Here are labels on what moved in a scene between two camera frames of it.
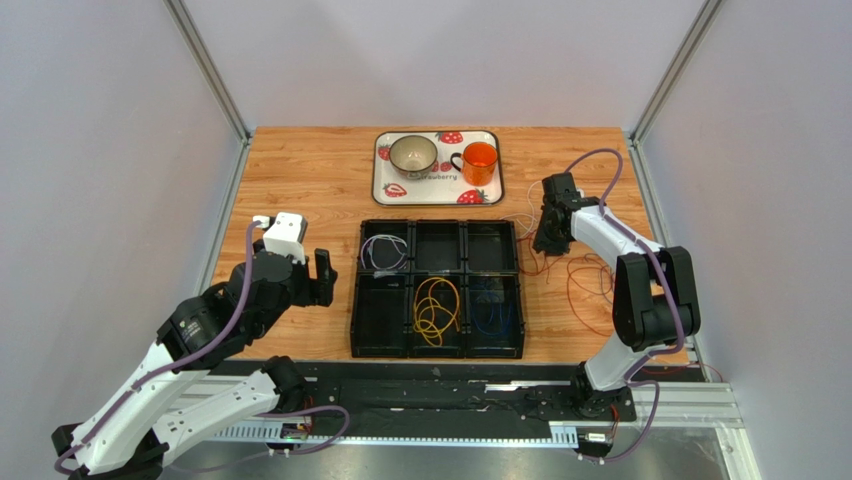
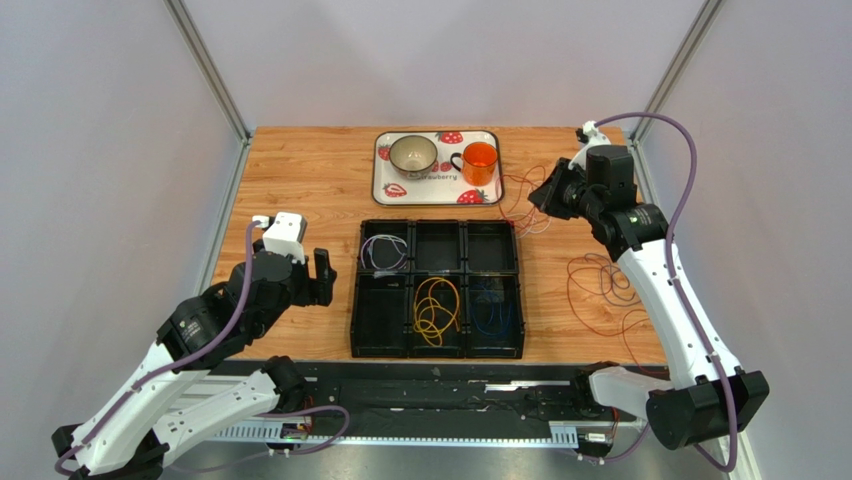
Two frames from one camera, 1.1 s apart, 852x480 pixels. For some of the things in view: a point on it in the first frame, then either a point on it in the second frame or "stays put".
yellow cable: (436, 305) stays put
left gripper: (321, 289) stays put
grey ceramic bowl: (413, 156) stays put
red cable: (527, 257) to (516, 201)
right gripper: (552, 226) to (555, 192)
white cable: (384, 255) stays put
